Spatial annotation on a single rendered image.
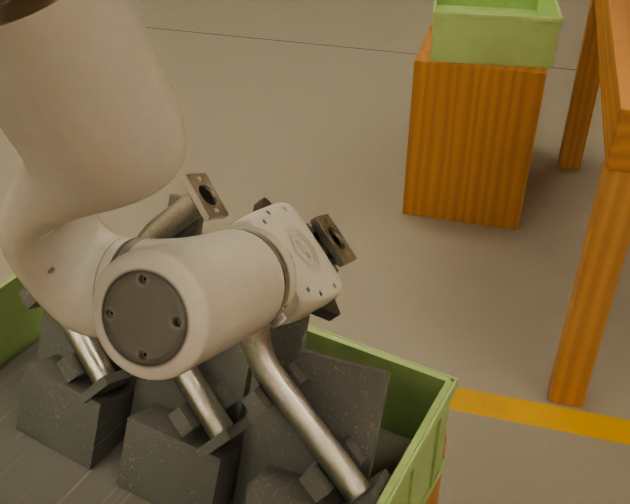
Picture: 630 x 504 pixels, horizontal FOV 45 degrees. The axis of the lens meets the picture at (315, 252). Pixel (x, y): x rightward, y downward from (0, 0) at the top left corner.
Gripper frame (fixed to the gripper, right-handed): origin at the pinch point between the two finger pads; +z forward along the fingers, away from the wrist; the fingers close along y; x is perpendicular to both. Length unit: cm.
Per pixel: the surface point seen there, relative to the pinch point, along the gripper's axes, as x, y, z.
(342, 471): 10.2, -20.1, -0.6
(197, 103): 112, 117, 273
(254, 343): 10.8, -4.3, -0.7
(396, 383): 6.9, -17.5, 17.4
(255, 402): 14.0, -9.5, -1.5
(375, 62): 40, 97, 349
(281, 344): 10.7, -5.9, 4.2
